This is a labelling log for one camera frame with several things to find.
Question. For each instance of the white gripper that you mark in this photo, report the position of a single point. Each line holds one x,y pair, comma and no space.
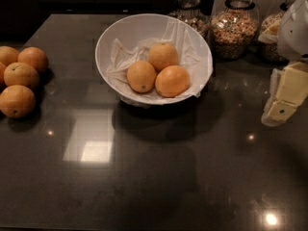
295,33

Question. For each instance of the orange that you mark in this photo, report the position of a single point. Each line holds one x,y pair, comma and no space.
17,101
2,70
162,54
172,81
35,57
141,76
21,74
8,55

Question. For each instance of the white bowl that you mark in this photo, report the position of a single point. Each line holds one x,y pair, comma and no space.
134,29

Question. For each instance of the right glass cereal jar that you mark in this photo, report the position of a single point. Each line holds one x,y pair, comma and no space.
267,39

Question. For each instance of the glass cereal jar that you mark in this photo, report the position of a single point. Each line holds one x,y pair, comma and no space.
267,39
233,28

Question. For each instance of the middle glass cereal jar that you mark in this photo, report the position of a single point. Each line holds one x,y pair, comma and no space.
233,28

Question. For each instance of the white paper liner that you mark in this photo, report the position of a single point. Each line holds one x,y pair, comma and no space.
123,56

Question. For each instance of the left glass jar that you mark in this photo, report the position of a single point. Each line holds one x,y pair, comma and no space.
189,12

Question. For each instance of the orange on table front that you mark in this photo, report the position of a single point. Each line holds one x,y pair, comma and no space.
17,101

